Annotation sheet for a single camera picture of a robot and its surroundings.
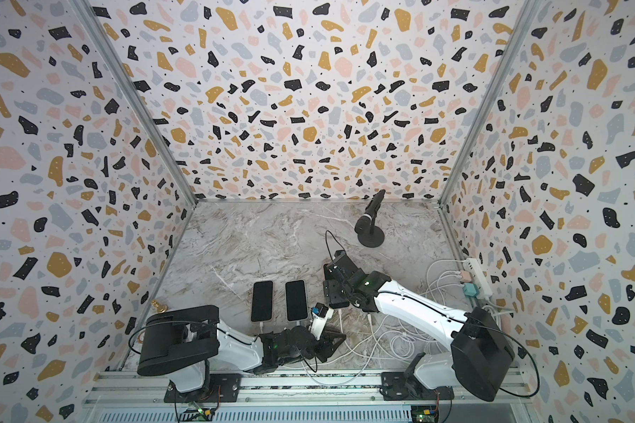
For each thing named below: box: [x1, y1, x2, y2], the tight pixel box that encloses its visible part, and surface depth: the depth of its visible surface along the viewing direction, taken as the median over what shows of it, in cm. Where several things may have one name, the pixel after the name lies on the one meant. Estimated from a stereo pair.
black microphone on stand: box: [353, 189, 386, 249], surface depth 97 cm
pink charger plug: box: [459, 270, 473, 283], surface depth 99 cm
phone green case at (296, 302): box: [283, 278, 309, 323], surface depth 92 cm
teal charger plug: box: [463, 282, 479, 297], surface depth 96 cm
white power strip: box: [465, 257, 494, 298], surface depth 97 cm
